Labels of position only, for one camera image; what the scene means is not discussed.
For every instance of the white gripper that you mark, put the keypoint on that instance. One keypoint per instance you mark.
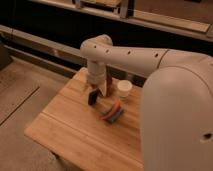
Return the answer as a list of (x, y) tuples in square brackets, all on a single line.
[(96, 77)]

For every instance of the dark eraser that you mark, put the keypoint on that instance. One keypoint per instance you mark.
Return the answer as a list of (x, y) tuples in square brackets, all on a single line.
[(92, 98)]

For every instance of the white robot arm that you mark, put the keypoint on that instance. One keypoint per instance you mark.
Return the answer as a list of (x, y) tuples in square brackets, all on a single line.
[(176, 108)]

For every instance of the red object behind arm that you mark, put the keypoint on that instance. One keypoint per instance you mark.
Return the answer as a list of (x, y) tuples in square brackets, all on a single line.
[(109, 81)]

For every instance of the white paper cup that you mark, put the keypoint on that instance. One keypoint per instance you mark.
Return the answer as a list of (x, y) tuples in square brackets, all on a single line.
[(123, 88)]

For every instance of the blue marker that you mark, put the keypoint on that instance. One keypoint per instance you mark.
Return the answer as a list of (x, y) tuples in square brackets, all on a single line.
[(113, 118)]

